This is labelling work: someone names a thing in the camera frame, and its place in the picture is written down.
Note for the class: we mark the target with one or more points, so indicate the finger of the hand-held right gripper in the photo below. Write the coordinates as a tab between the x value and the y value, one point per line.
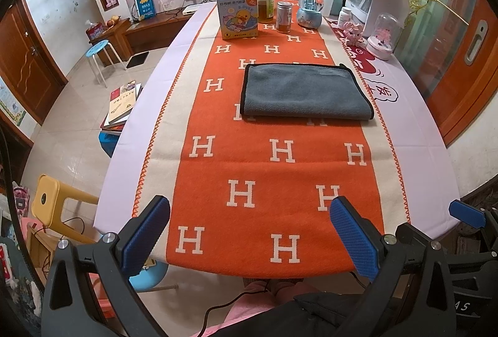
467	213

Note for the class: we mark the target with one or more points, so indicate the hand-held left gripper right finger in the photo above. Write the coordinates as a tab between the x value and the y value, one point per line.
355	240

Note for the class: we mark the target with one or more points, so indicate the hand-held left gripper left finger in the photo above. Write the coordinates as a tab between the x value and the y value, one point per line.
146	229

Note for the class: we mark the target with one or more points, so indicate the grey towel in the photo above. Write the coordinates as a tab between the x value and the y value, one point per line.
303	92

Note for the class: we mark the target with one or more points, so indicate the light blue round stool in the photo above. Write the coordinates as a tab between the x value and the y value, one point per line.
151	276

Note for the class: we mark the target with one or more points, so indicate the lilac tablecloth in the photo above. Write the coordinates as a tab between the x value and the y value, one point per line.
124	173

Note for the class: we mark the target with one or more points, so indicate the dark cloth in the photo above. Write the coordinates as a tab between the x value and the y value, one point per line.
330	315

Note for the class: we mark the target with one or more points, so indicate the yellow plastic stool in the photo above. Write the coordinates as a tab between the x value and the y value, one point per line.
48	197

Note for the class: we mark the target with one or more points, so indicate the small wooden chair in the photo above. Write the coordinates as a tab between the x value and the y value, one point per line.
39	247

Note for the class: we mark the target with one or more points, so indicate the person's pink-clothed legs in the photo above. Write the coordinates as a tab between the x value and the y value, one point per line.
253	311

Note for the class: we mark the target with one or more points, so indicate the wooden sliding door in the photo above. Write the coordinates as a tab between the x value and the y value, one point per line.
467	88

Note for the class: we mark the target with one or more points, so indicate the stack of books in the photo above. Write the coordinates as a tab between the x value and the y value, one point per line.
122	105

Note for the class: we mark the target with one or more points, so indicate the orange letter-print blanket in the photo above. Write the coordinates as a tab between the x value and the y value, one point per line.
253	162

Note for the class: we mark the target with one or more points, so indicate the black floor mat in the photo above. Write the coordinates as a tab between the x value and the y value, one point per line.
138	60

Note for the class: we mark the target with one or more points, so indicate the glass dome with pink flowers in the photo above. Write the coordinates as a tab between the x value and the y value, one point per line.
383	37

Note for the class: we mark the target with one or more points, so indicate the wooden television cabinet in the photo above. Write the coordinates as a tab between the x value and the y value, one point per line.
151	29

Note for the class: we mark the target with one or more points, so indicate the brown wooden door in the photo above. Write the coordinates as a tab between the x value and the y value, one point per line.
27	64

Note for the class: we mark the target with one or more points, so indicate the red tissue box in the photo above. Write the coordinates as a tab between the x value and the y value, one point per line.
94	31

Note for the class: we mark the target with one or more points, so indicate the pink toy figurine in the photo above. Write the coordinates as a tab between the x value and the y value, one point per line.
353	33

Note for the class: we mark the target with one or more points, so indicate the white pill bottle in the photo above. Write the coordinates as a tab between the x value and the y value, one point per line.
344	17

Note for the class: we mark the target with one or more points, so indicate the blue printed box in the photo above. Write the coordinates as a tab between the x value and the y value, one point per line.
144	4

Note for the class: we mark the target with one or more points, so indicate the white router box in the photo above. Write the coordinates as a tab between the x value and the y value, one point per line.
193	8

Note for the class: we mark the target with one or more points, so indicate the blue duck-print carton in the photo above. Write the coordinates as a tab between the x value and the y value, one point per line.
237	16

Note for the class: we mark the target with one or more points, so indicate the blue snow globe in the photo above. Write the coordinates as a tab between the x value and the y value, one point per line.
310	12

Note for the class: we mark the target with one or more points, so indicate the silver metal can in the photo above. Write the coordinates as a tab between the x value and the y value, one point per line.
284	18

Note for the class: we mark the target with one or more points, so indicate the white plastic squeeze bottle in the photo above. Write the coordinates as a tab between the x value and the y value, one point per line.
331	2

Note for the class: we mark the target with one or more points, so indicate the wall poster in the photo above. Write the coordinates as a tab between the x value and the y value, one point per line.
11	103

